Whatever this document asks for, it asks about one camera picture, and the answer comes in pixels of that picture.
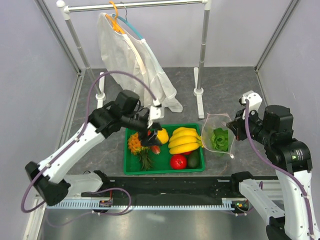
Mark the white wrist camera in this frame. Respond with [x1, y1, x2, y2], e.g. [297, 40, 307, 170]
[239, 90, 263, 111]
[147, 99, 165, 128]

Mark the dark green avocado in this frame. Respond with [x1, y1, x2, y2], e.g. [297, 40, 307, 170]
[187, 151, 200, 169]

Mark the yellow lemon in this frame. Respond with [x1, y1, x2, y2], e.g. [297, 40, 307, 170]
[157, 128, 169, 145]

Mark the white garment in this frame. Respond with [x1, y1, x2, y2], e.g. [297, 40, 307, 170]
[97, 13, 183, 113]

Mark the orange plastic pineapple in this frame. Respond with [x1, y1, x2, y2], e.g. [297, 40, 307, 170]
[127, 132, 153, 171]

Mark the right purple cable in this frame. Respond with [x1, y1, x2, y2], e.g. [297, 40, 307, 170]
[244, 98, 315, 240]

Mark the red fruit under bananas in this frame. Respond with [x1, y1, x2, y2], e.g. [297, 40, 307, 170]
[182, 150, 193, 156]

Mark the orange clothes hanger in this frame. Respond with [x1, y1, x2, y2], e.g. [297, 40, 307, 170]
[104, 1, 125, 35]

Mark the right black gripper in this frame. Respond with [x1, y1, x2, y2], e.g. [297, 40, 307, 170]
[226, 105, 274, 145]

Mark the white slotted cable duct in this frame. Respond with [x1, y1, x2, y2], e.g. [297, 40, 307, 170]
[46, 198, 236, 211]

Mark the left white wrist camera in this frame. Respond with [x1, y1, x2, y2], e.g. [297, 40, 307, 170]
[147, 99, 165, 128]

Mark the clear dotted zip top bag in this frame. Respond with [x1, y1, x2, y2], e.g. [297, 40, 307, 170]
[201, 113, 235, 159]

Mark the green plastic lettuce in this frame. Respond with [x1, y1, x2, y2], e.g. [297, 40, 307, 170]
[210, 127, 229, 152]

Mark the purple cable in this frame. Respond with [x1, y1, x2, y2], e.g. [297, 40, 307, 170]
[20, 70, 158, 214]
[244, 98, 315, 240]

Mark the red watermelon slice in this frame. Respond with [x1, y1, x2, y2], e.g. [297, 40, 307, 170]
[149, 145, 161, 155]

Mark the teal clothes hanger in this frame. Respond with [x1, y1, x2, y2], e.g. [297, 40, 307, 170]
[117, 6, 145, 40]

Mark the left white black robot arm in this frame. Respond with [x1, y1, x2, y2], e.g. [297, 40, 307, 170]
[25, 90, 162, 206]

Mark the red tomato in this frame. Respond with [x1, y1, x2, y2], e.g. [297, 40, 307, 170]
[170, 154, 188, 170]

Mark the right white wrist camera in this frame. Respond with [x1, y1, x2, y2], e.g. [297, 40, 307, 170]
[239, 90, 263, 111]

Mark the silver white clothes rack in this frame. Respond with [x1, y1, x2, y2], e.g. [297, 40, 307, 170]
[56, 0, 212, 119]

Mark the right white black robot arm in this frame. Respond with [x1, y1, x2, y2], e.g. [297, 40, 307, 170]
[226, 105, 320, 240]

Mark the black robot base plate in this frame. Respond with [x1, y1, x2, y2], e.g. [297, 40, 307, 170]
[80, 175, 260, 207]

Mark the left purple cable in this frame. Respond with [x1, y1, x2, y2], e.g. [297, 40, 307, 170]
[20, 70, 158, 214]

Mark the yellow banana bunch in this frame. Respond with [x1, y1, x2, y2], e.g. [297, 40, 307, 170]
[168, 127, 203, 155]

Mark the green plastic tray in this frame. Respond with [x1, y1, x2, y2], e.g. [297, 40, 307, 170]
[123, 128, 206, 176]

